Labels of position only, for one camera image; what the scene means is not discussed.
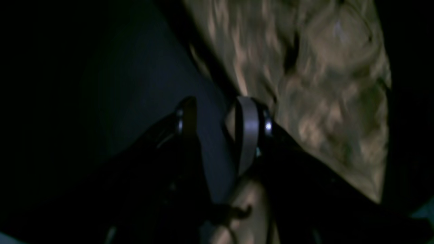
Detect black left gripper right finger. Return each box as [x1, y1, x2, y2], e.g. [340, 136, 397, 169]
[235, 96, 433, 244]

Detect camouflage t-shirt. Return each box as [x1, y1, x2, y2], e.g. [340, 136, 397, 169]
[183, 0, 392, 244]

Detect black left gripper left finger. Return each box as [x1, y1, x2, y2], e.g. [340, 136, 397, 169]
[104, 96, 211, 244]

